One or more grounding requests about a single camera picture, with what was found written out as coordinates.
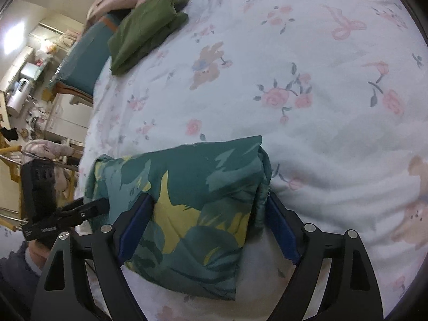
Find olive green folded garment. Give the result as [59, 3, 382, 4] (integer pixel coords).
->
[108, 0, 189, 75]

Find white kitchen cabinet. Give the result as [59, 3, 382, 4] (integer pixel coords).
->
[44, 94, 92, 143]

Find left forearm grey sleeve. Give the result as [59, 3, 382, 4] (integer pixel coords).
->
[1, 241, 41, 315]

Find white water heater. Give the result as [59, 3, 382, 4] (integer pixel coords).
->
[6, 78, 32, 117]

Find yellow wooden chair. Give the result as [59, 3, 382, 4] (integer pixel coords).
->
[1, 136, 25, 232]

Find teal yellow patterned pants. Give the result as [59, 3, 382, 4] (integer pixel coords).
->
[84, 136, 271, 301]

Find teal bed footboard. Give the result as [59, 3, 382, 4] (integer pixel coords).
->
[50, 14, 120, 102]

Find pink padded coat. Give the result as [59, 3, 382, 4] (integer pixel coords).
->
[22, 139, 83, 207]

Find white floral bed sheet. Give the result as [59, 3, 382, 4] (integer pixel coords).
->
[76, 0, 427, 314]

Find person's left hand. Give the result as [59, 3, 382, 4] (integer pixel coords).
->
[28, 240, 50, 270]

